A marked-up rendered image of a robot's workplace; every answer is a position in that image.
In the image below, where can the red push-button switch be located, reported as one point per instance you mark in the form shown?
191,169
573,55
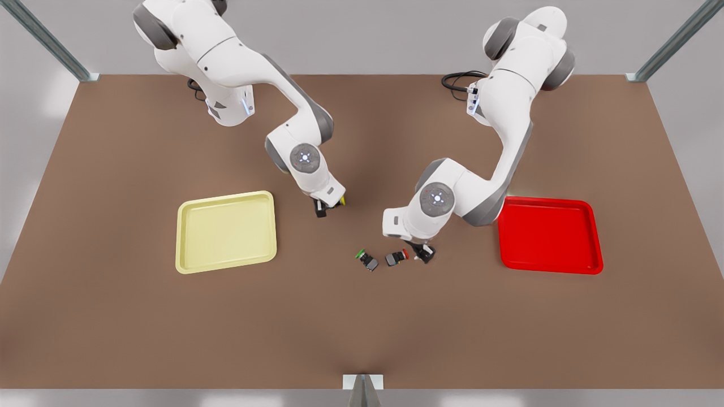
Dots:
396,258

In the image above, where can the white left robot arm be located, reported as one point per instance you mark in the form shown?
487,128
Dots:
509,113

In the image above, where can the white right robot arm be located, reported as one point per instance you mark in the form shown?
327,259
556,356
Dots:
226,56

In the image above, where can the green push-button switch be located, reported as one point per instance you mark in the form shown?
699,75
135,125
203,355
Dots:
366,260

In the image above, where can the silver frame post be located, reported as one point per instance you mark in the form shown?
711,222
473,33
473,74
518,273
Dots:
362,390
673,42
48,39

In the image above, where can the yellow tray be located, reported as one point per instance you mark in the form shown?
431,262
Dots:
226,232

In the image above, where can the red tray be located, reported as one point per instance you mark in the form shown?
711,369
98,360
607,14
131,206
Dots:
548,234

